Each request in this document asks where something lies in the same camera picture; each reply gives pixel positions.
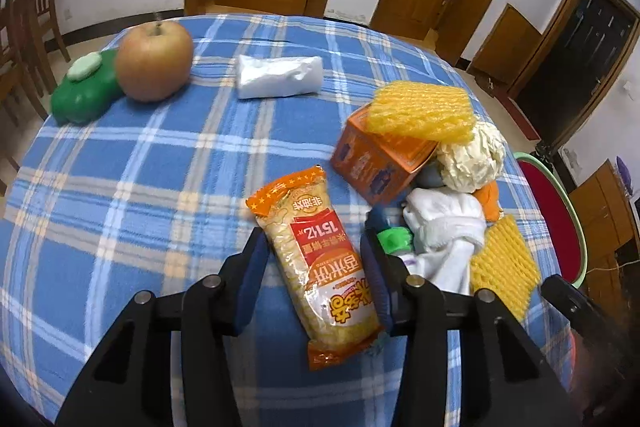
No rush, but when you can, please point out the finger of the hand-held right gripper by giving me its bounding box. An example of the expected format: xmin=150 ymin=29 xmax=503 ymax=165
xmin=541 ymin=273 xmax=608 ymax=338

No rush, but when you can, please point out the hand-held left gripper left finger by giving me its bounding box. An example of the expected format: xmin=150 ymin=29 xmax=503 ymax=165
xmin=54 ymin=227 xmax=271 ymax=427

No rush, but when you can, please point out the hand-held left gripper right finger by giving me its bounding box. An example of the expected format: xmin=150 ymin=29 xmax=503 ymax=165
xmin=361 ymin=227 xmax=583 ymax=427

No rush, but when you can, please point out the orange rice cracker snack packet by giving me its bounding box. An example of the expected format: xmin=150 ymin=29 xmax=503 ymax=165
xmin=245 ymin=164 xmax=386 ymax=372

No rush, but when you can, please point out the yellow foam fruit net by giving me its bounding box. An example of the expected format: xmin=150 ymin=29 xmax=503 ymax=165
xmin=366 ymin=82 xmax=477 ymax=144
xmin=470 ymin=214 xmax=540 ymax=323

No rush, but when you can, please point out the white sock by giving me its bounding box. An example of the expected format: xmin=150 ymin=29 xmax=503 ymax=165
xmin=402 ymin=188 xmax=487 ymax=295

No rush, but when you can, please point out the red bin with green rim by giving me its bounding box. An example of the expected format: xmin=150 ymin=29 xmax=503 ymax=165
xmin=512 ymin=152 xmax=588 ymax=288

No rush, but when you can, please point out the white paper ball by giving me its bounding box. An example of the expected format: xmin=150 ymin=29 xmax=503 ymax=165
xmin=437 ymin=121 xmax=507 ymax=194

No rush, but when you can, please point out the white tissue pack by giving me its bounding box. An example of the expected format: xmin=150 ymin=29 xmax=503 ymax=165
xmin=235 ymin=54 xmax=323 ymax=99

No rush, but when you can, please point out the green blue plastic toy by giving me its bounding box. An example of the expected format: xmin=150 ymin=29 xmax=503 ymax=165
xmin=367 ymin=206 xmax=415 ymax=254

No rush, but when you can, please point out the wooden side cabinet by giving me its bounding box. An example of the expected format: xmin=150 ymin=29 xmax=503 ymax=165
xmin=567 ymin=159 xmax=640 ymax=303

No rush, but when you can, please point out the grey round item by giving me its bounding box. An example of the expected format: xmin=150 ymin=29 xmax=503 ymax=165
xmin=416 ymin=163 xmax=447 ymax=190

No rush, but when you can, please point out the orange carton box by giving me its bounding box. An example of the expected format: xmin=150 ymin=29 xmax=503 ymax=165
xmin=331 ymin=103 xmax=441 ymax=206

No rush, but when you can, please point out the small orange item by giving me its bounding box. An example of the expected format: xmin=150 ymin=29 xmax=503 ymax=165
xmin=475 ymin=181 xmax=501 ymax=223

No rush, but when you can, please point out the blue plaid blanket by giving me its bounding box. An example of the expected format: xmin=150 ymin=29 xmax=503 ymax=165
xmin=0 ymin=14 xmax=576 ymax=427

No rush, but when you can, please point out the purple item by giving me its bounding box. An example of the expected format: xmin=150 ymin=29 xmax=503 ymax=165
xmin=615 ymin=156 xmax=633 ymax=188

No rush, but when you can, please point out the red doormat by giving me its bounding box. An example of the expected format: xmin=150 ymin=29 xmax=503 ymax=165
xmin=492 ymin=92 xmax=541 ymax=140

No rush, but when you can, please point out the green toy vegetable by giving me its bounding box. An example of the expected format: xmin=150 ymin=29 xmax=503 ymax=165
xmin=50 ymin=49 xmax=126 ymax=125

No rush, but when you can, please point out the dark entrance door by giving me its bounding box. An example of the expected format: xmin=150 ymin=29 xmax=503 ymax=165
xmin=510 ymin=0 xmax=640 ymax=142

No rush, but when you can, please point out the small wooden wall cabinet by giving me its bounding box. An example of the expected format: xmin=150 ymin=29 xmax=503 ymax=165
xmin=470 ymin=4 xmax=543 ymax=82

